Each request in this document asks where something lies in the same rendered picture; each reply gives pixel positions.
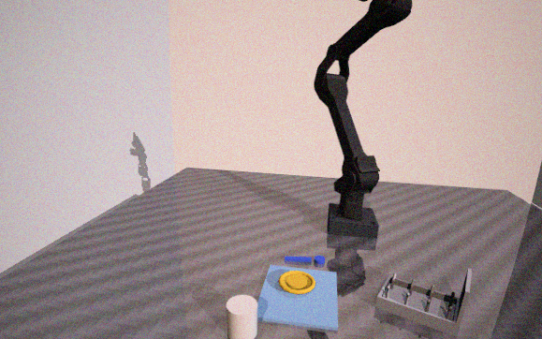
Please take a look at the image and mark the grey dish rack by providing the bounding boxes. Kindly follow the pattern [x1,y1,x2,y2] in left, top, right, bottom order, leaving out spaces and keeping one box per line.
[375,268,472,337]

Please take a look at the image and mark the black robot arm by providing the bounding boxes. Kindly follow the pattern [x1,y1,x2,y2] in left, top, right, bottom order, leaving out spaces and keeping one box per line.
[314,0,413,221]

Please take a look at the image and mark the yellow round plate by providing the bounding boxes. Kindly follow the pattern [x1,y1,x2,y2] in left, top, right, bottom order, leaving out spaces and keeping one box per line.
[279,271,315,294]

